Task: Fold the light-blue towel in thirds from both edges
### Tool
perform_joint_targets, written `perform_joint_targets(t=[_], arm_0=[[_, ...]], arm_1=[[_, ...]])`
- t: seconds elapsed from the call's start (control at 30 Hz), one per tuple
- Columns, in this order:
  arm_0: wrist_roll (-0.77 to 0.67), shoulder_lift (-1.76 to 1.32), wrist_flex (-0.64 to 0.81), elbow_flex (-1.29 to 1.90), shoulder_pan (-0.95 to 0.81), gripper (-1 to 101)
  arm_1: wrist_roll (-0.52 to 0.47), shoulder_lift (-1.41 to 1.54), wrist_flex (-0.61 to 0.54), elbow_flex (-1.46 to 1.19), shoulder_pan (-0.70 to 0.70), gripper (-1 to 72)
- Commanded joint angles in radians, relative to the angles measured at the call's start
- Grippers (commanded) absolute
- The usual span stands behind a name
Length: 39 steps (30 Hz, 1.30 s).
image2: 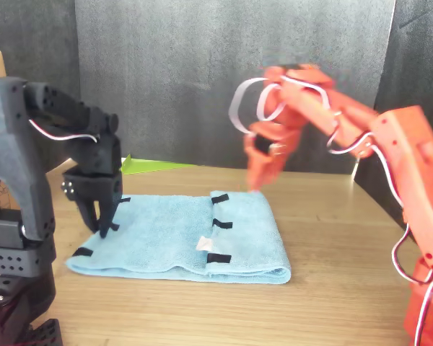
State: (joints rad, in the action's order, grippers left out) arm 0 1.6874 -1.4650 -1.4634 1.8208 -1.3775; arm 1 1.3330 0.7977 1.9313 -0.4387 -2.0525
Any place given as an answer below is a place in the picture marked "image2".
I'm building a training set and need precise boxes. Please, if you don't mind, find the dark grey felt sheet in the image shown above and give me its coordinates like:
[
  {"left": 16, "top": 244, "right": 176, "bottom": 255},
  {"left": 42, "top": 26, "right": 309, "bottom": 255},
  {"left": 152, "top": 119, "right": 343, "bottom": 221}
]
[
  {"left": 0, "top": 0, "right": 81, "bottom": 170},
  {"left": 353, "top": 0, "right": 433, "bottom": 231}
]

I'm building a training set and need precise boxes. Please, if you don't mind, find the light blue towel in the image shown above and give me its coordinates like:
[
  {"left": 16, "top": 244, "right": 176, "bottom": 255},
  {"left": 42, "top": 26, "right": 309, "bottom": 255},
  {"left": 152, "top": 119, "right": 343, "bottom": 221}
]
[{"left": 64, "top": 190, "right": 292, "bottom": 285}]

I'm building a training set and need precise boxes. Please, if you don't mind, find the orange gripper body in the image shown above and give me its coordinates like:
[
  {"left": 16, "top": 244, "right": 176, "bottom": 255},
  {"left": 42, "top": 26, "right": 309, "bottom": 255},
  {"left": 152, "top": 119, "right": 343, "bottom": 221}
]
[{"left": 244, "top": 120, "right": 304, "bottom": 163}]

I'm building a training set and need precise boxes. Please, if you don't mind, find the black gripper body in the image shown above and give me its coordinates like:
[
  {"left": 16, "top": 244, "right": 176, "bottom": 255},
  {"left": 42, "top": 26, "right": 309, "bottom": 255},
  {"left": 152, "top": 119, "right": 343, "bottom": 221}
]
[{"left": 62, "top": 135, "right": 123, "bottom": 199}]

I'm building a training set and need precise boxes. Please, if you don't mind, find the thin white servo cable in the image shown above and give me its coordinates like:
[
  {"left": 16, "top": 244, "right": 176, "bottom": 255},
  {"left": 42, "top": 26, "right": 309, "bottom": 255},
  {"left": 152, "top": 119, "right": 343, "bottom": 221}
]
[
  {"left": 28, "top": 118, "right": 99, "bottom": 143},
  {"left": 229, "top": 75, "right": 342, "bottom": 136},
  {"left": 367, "top": 131, "right": 433, "bottom": 346}
]

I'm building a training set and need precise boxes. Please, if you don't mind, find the green plastic wedge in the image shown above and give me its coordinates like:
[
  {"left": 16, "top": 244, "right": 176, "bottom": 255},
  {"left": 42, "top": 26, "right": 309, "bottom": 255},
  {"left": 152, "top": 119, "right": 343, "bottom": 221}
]
[{"left": 119, "top": 154, "right": 199, "bottom": 177}]

